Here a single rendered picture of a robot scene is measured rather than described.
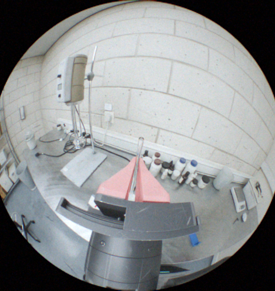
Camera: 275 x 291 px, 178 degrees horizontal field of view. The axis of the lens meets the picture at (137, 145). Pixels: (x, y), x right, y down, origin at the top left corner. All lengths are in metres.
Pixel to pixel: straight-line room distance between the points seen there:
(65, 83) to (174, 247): 0.79
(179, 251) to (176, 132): 0.67
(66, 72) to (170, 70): 0.51
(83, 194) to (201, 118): 0.78
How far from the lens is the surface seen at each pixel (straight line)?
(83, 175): 0.57
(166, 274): 1.01
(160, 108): 0.58
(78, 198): 0.52
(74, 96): 0.43
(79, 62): 0.45
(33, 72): 2.54
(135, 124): 0.64
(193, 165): 0.60
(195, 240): 0.55
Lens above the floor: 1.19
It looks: 34 degrees down
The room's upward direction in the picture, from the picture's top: 9 degrees clockwise
